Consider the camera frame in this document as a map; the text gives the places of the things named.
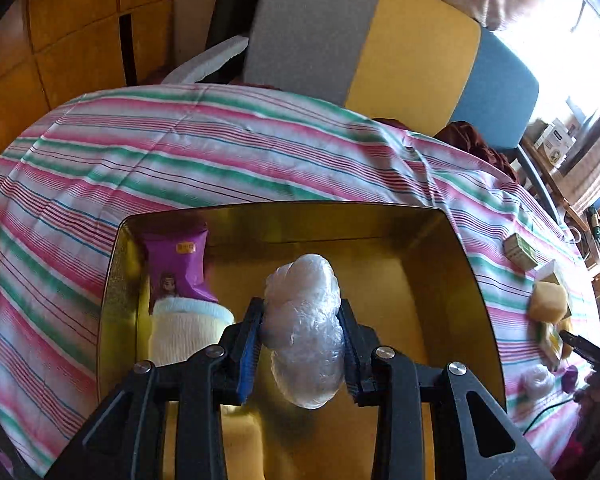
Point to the white foam strip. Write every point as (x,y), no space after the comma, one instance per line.
(205,62)

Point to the grey yellow blue chair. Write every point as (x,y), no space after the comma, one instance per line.
(305,35)

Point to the wooden side table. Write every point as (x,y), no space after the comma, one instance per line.
(555,180)

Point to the clear plastic wrap ball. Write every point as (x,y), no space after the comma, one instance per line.
(305,320)
(537,385)

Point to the small green gold box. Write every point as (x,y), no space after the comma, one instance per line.
(520,252)

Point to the gold metal tin box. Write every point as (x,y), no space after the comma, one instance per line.
(380,270)

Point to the wooden wardrobe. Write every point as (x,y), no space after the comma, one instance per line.
(70,10)

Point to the green edged snack packet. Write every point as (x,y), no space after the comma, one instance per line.
(550,345)

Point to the window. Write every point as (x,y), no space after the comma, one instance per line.
(555,60)

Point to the white printed carton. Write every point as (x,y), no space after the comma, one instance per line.
(555,142)

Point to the small cardboard box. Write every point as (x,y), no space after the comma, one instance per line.
(550,272)

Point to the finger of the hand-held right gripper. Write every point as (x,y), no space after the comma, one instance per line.
(582,346)

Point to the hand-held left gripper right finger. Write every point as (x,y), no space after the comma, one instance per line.
(355,360)

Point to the red cloth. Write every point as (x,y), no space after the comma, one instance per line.
(585,455)

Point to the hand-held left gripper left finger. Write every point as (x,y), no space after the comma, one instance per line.
(250,355)

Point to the striped side curtain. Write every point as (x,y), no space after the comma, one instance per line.
(595,170)

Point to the purple snack packet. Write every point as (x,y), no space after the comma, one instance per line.
(571,380)
(172,270)

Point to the maroon cloth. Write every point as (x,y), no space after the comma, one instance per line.
(465,137)

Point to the striped pink green tablecloth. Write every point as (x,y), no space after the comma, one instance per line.
(180,135)

